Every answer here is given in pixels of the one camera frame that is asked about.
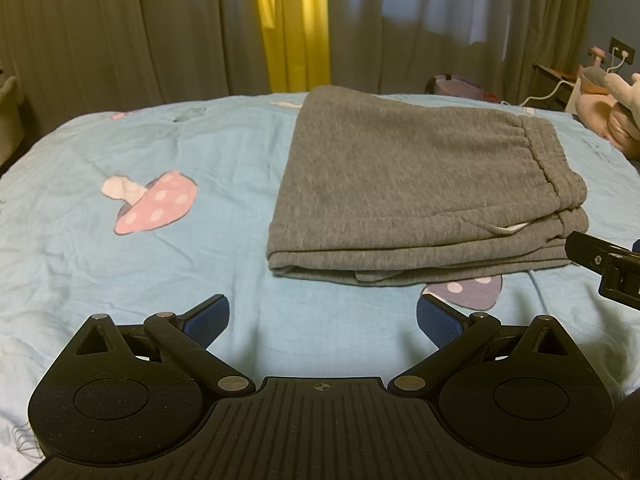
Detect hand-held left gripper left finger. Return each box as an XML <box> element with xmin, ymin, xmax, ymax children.
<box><xmin>69</xmin><ymin>294</ymin><xmax>255</xmax><ymax>398</ymax></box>

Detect yellow curtain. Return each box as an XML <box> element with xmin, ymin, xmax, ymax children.
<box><xmin>252</xmin><ymin>0</ymin><xmax>333</xmax><ymax>95</ymax></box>

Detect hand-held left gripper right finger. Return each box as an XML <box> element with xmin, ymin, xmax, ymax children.
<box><xmin>390</xmin><ymin>294</ymin><xmax>579</xmax><ymax>398</ymax></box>

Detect purple basket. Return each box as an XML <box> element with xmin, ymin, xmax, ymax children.
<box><xmin>426</xmin><ymin>75</ymin><xmax>485</xmax><ymax>102</ymax></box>

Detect dark bedside table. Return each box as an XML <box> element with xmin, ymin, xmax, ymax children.
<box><xmin>532</xmin><ymin>62</ymin><xmax>587</xmax><ymax>112</ymax></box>

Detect wall socket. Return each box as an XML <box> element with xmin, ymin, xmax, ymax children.
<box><xmin>607</xmin><ymin>37</ymin><xmax>637</xmax><ymax>67</ymax></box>

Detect grey pants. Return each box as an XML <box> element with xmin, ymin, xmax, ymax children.
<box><xmin>266</xmin><ymin>85</ymin><xmax>589</xmax><ymax>287</ymax></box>

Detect light blue mushroom print blanket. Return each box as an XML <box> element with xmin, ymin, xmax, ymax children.
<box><xmin>0</xmin><ymin>91</ymin><xmax>640</xmax><ymax>461</ymax></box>

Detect pink plush toy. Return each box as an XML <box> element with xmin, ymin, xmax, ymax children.
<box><xmin>574</xmin><ymin>46</ymin><xmax>640</xmax><ymax>152</ymax></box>

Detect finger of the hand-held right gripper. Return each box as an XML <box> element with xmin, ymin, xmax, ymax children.
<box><xmin>565</xmin><ymin>230</ymin><xmax>640</xmax><ymax>311</ymax></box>

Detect white charging cable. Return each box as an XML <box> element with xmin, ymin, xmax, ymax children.
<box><xmin>519</xmin><ymin>48</ymin><xmax>632</xmax><ymax>109</ymax></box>

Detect grey plush chair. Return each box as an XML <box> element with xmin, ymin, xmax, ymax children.
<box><xmin>0</xmin><ymin>74</ymin><xmax>27</xmax><ymax>167</ymax></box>

